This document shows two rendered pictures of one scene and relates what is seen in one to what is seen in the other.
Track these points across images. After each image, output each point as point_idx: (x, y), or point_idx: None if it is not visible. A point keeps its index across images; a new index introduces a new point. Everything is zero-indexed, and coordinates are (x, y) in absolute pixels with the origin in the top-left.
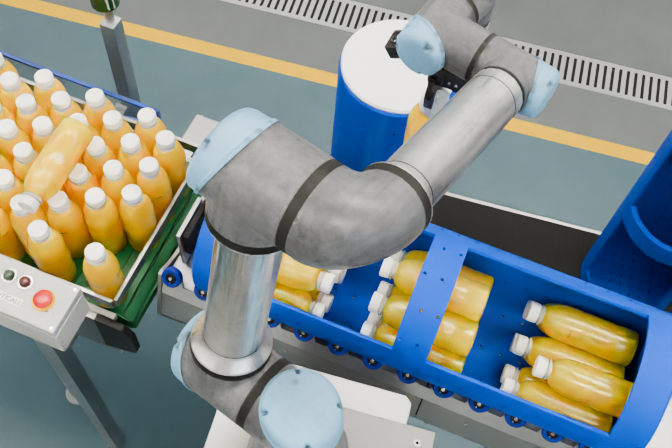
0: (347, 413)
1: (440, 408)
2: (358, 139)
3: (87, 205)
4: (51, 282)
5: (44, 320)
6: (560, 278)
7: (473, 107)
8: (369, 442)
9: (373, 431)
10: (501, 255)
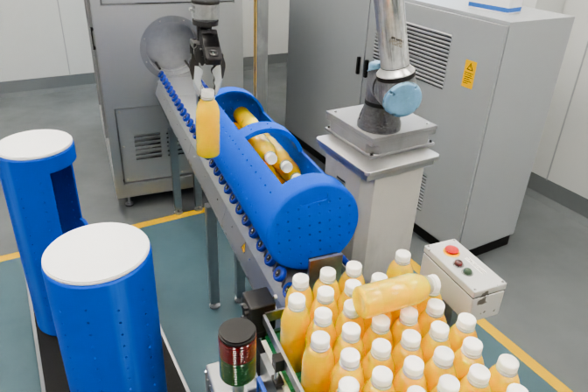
0: (350, 123)
1: None
2: (155, 290)
3: None
4: (441, 256)
5: (456, 244)
6: (222, 114)
7: None
8: (351, 117)
9: (346, 118)
10: (230, 126)
